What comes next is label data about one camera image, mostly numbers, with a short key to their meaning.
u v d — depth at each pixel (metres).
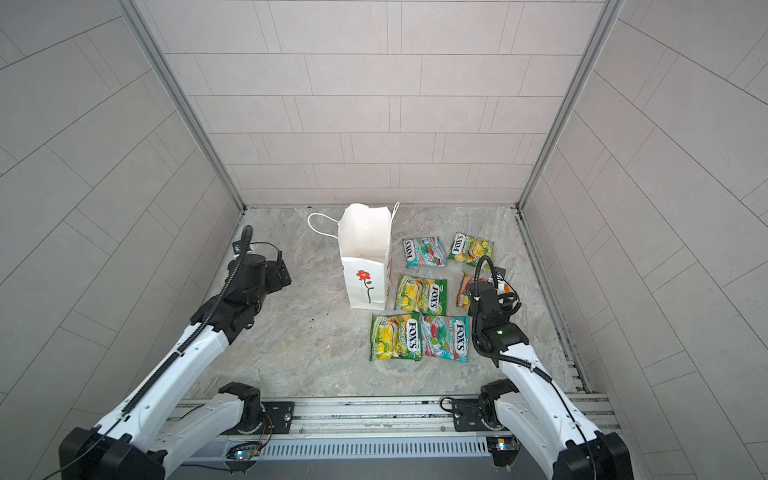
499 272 0.69
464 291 0.91
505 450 0.68
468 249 1.00
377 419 0.72
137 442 0.38
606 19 0.71
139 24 0.72
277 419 0.71
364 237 0.94
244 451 0.64
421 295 0.89
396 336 0.82
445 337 0.82
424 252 1.00
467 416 0.71
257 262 0.60
